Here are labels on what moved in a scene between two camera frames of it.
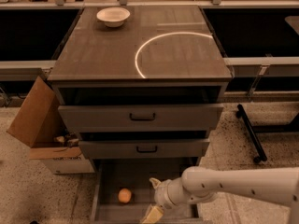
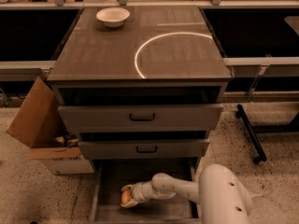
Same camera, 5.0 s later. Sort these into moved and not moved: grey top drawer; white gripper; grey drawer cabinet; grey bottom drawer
Moved: white gripper
Not moved: grey drawer cabinet; grey bottom drawer; grey top drawer
